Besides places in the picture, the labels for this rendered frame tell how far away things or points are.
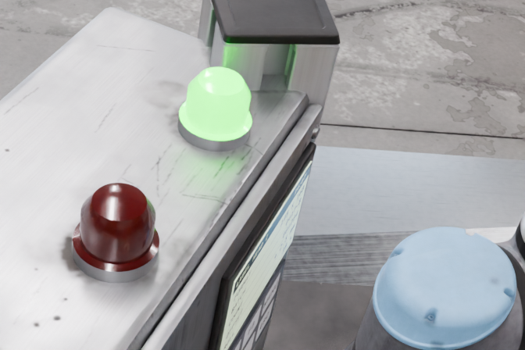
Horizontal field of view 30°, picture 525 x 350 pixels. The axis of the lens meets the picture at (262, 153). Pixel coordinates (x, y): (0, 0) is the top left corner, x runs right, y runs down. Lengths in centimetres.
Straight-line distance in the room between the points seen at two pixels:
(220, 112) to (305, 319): 80
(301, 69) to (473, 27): 301
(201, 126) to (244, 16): 5
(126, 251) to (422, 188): 108
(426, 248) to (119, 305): 64
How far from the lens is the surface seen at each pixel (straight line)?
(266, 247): 36
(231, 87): 33
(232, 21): 36
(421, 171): 138
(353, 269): 122
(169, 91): 36
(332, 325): 112
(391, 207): 131
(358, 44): 313
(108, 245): 29
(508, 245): 97
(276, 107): 36
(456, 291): 88
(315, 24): 37
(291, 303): 113
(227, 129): 34
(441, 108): 295
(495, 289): 90
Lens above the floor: 170
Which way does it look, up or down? 40 degrees down
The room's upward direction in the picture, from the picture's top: 12 degrees clockwise
